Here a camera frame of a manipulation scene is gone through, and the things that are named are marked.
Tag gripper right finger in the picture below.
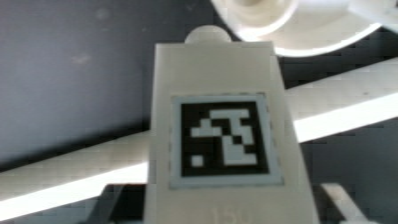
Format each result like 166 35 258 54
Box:
322 183 381 224

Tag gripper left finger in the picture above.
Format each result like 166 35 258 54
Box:
86 184 125 224

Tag white stool leg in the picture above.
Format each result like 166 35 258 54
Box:
144 26 320 224

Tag white front fence bar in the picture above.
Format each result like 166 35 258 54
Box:
0 57 398 222

